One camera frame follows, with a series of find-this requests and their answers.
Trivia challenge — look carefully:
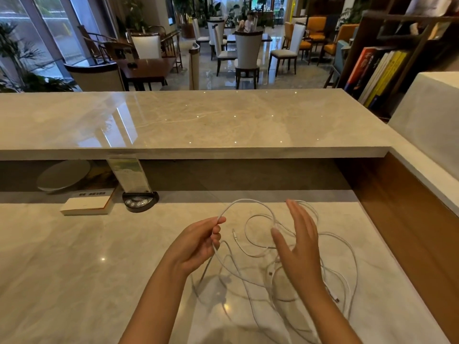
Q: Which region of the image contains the person's right hand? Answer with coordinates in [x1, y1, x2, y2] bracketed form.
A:
[271, 199, 322, 302]

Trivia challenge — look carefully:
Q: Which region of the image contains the person's left hand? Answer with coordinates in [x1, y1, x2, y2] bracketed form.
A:
[163, 216, 227, 275]

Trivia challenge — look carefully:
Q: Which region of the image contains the white cable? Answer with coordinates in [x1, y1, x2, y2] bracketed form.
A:
[192, 199, 359, 344]

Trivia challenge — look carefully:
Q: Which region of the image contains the person's right forearm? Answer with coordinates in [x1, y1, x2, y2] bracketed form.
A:
[299, 288, 363, 344]

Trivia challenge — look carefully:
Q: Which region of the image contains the person's left forearm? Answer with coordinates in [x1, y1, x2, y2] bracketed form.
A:
[118, 259, 189, 344]

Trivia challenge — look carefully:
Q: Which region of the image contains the black call button base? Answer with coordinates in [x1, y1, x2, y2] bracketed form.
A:
[122, 191, 160, 213]

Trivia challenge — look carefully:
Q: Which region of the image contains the clear acrylic sign holder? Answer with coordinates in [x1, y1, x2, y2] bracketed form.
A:
[107, 156, 153, 196]

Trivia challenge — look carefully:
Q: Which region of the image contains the blue chair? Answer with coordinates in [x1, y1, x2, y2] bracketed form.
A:
[324, 40, 351, 89]

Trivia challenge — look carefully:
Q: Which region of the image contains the row of colourful books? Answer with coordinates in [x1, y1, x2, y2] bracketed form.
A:
[344, 46, 410, 109]

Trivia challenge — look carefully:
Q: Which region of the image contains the white narrow stand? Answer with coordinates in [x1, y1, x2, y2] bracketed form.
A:
[189, 43, 200, 91]

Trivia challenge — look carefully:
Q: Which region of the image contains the white book with brown edge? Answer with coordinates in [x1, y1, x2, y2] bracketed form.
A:
[60, 190, 117, 216]

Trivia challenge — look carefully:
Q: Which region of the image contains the dark dining table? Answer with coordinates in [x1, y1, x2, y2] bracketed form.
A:
[227, 33, 273, 44]

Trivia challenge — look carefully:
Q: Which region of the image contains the dark wooden table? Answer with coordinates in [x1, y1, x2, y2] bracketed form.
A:
[116, 57, 177, 91]

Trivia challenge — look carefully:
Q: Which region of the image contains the dark wooden armchair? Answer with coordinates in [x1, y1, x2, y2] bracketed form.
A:
[77, 25, 135, 65]
[161, 30, 183, 74]

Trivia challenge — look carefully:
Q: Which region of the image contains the grey round plate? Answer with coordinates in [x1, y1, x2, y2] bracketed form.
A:
[37, 160, 91, 193]

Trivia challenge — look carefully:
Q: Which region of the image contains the dark wooden bookshelf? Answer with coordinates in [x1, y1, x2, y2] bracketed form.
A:
[337, 0, 459, 123]

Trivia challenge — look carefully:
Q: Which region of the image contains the green potted palm plant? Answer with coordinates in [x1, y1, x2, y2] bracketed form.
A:
[0, 21, 77, 93]

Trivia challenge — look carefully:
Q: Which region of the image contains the white dining chair dark frame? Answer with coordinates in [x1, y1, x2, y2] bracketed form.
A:
[131, 33, 163, 60]
[192, 18, 210, 50]
[268, 22, 307, 76]
[65, 62, 126, 92]
[234, 31, 264, 90]
[212, 23, 238, 76]

